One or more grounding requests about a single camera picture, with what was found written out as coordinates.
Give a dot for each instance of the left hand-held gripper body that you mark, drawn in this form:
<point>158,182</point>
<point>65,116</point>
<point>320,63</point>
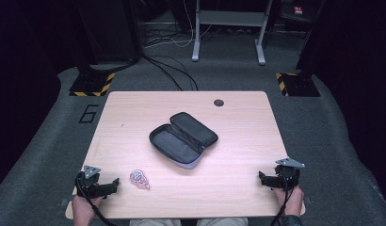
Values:
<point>87,182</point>

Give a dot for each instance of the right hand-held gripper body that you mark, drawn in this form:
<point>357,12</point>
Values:
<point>287,174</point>

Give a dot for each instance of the black zipper pouch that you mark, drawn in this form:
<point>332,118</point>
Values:
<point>183,140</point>

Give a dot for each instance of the person's right hand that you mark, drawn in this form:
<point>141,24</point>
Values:
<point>288,200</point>

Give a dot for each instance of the person's left hand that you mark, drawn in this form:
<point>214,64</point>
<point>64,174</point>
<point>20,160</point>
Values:
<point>83,209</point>

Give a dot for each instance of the black yellow striped base plate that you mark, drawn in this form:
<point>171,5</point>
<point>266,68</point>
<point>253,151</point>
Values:
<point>297,84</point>
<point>92,84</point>

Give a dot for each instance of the black stand post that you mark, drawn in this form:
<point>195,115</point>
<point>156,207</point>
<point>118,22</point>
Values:
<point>308,37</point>
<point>84,37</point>

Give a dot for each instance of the white metal desk frame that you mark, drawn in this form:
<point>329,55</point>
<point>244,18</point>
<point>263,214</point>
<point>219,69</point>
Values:
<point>232,19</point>

